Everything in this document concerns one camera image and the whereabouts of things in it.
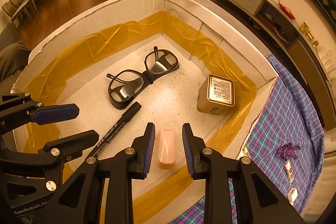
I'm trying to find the white charger cube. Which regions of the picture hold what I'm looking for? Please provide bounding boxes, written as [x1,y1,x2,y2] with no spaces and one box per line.
[287,188,298,204]

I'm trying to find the white printed lighter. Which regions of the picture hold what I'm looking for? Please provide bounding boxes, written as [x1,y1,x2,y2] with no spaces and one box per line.
[284,160,294,183]

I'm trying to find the black marker pen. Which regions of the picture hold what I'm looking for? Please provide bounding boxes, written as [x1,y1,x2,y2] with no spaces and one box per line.
[87,102,142,158]

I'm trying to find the pink white oblong case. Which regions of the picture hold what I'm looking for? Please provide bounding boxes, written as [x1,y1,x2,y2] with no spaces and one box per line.
[158,129,176,169]

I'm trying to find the gold white tin box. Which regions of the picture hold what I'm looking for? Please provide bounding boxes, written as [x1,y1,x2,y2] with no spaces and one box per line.
[197,74,235,115]

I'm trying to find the purple toy figure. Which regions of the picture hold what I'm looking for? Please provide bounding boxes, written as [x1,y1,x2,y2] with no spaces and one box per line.
[276,143,301,161]

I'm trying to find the blue pink plaid cloth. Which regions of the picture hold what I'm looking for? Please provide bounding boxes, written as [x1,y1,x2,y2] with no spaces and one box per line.
[175,55,324,223]

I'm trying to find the black safety glasses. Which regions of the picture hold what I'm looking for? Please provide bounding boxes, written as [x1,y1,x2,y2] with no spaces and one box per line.
[106,47,179,110]

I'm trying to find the cardboard box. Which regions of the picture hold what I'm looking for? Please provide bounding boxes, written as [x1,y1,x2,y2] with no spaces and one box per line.
[13,0,278,223]

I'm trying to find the grey long sideboard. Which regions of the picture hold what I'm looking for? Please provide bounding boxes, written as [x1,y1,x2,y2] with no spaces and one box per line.
[219,0,335,130]

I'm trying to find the red dish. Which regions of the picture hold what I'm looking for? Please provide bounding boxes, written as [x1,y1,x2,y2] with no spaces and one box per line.
[279,3,295,20]

